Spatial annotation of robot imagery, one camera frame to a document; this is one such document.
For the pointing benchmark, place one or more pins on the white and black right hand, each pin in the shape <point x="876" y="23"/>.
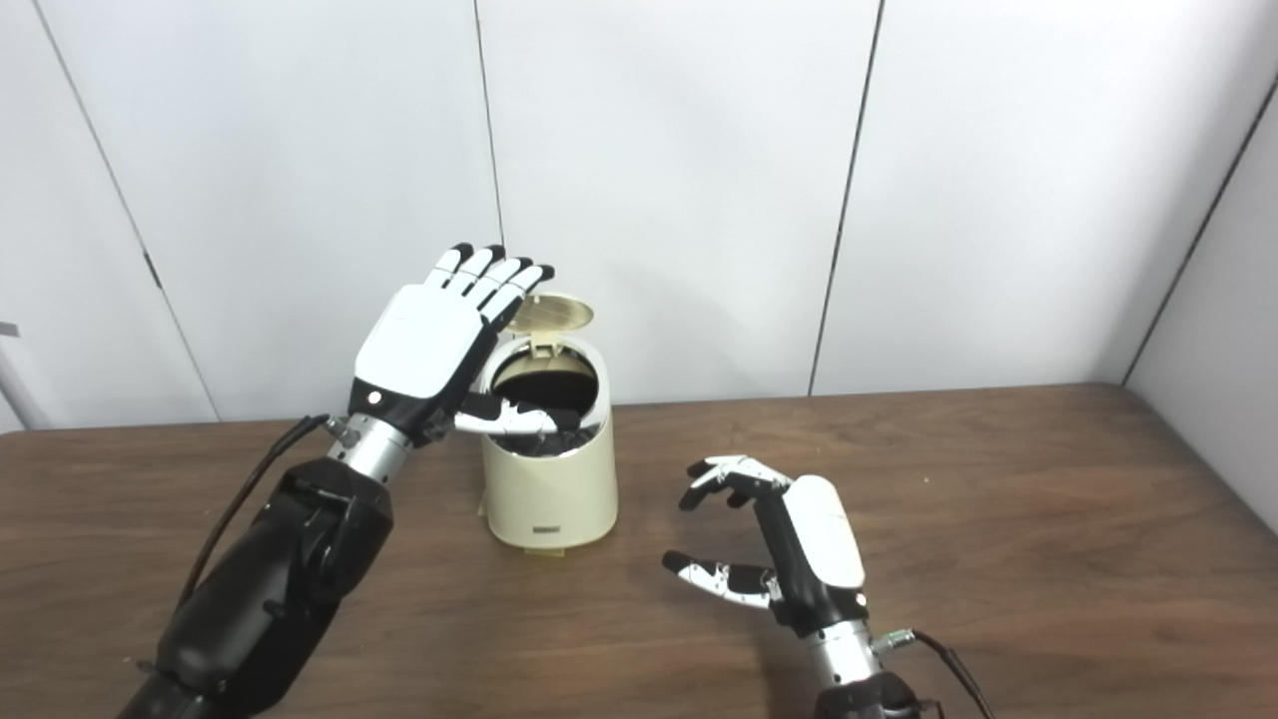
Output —
<point x="824" y="534"/>

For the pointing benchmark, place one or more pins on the white and black left hand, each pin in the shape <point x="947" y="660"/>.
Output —
<point x="419" y="345"/>

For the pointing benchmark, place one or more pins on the round cream bin lid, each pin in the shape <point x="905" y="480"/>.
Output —
<point x="554" y="312"/>

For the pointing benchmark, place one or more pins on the cream-colored bin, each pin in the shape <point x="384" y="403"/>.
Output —
<point x="549" y="494"/>

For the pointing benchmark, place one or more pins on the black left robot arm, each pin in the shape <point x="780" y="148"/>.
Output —
<point x="270" y="589"/>

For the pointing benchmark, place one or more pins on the black bin liner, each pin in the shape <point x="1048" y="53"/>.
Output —
<point x="544" y="384"/>

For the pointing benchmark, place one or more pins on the yellow tape strip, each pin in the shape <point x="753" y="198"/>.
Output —
<point x="544" y="550"/>

